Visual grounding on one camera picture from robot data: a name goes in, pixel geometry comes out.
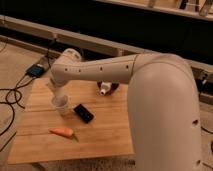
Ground orange carrot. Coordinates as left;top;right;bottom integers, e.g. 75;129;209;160
50;128;74;138

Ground wooden table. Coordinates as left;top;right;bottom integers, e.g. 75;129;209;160
8;78;133;164

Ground long wooden beam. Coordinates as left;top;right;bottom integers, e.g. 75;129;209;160
0;14;213;81

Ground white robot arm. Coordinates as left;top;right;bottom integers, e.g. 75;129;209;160
51;49;202;171

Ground black floor cables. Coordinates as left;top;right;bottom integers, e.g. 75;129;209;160
0;39;59;153

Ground black power adapter box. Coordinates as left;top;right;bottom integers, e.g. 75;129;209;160
26;64;44;78

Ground black rectangular device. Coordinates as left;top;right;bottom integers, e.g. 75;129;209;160
74;104;94;123

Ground dark brown white-capped bottle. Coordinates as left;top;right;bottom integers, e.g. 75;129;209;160
97;82;119;96

